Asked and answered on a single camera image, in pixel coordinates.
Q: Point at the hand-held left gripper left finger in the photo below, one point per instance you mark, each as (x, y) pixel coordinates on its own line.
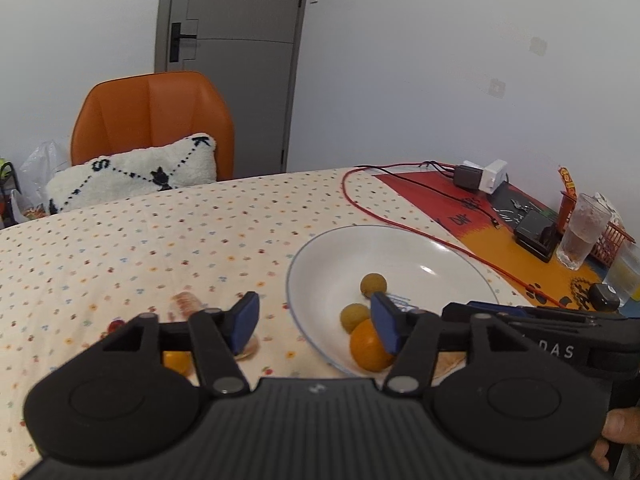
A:
(245, 321)

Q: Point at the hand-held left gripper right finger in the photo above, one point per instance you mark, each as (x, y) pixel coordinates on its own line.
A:
(385, 322)

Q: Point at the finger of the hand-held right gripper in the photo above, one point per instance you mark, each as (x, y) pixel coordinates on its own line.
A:
(550, 312)

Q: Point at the orange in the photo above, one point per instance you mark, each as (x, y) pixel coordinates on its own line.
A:
(367, 347)

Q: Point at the brown-green longan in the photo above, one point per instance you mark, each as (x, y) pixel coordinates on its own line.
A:
(353, 317)
(374, 285)

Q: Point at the peeled pomelo piece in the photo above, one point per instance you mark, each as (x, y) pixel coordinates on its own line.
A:
(450, 363)
(186, 304)

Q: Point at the white plate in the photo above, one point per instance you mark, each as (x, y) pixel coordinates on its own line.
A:
(390, 260)

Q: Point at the small kumquat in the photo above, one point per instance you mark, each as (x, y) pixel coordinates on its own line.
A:
(176, 361)

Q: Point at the small red plum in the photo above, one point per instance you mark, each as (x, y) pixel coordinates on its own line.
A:
(116, 326)

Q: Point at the person's right hand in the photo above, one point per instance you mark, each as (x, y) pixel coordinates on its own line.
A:
(625, 425)

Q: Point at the black round tape measure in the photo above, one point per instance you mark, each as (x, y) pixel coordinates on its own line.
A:
(604, 296)

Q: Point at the black box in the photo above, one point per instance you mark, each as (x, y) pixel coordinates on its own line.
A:
(537, 235)

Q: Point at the clear plastic cup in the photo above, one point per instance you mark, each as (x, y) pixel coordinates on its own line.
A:
(625, 275)

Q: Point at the red and orange mat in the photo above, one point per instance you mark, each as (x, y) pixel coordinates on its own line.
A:
(500, 245)

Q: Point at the clear drinking glass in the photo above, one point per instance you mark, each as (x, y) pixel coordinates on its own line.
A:
(582, 230)

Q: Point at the metal keys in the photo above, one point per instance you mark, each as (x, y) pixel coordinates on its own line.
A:
(522, 205)

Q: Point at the black mat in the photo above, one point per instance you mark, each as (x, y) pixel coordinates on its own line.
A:
(510, 197)

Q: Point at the red and yellow ornament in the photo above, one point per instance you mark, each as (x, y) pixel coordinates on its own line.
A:
(567, 180)

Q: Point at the white power adapter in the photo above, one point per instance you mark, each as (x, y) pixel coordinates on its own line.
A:
(492, 175)

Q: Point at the dark grey power adapter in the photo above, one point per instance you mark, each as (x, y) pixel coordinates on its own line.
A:
(467, 176)

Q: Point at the white patterned cushion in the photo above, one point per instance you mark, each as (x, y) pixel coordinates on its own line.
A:
(130, 175)

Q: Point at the orange chair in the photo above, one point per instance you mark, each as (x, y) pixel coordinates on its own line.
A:
(150, 110)

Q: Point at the clear plastic bag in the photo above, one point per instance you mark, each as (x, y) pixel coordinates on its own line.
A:
(40, 170)

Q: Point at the grey door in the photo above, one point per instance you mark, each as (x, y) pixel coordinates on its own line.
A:
(235, 60)

